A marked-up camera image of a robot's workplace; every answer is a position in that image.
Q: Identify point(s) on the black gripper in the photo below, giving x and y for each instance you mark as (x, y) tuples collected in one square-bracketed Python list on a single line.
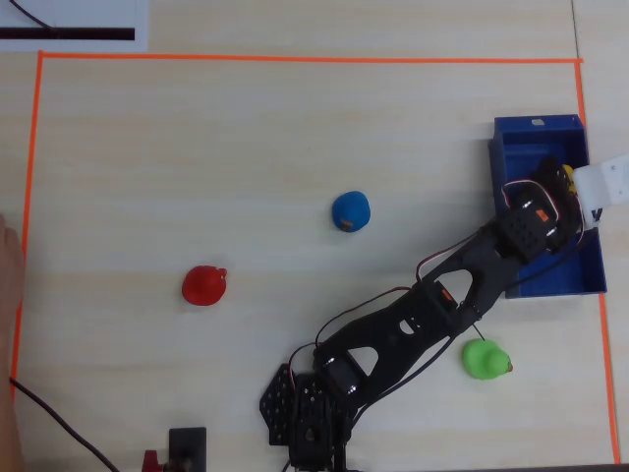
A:
[(554, 178)]

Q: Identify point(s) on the yellow rubber duck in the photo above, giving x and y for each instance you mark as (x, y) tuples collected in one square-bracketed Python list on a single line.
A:
[(569, 179)]

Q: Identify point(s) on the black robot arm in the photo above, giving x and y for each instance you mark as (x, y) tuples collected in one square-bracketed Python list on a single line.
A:
[(417, 324)]

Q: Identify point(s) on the blue plastic box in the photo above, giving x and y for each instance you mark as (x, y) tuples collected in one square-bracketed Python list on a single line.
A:
[(521, 147)]

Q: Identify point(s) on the green rubber duck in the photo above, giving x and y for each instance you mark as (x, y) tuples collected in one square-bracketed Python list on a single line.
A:
[(484, 360)]

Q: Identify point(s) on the blue rubber duck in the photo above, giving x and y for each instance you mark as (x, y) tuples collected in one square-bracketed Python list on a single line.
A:
[(350, 210)]

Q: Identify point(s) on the red rubber duck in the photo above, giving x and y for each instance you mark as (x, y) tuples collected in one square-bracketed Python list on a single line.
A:
[(204, 286)]

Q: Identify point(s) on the orange tape border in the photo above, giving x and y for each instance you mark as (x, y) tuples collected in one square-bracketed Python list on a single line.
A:
[(295, 58)]

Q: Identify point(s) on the red clamp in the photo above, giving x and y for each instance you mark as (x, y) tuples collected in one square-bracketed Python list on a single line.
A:
[(150, 462)]

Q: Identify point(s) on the white paper with black bar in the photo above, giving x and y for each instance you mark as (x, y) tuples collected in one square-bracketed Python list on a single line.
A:
[(74, 19)]

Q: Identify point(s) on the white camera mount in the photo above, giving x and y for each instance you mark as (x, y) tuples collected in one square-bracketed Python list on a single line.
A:
[(602, 189)]

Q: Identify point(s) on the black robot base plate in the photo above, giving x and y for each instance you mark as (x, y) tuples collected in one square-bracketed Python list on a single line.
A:
[(275, 403)]

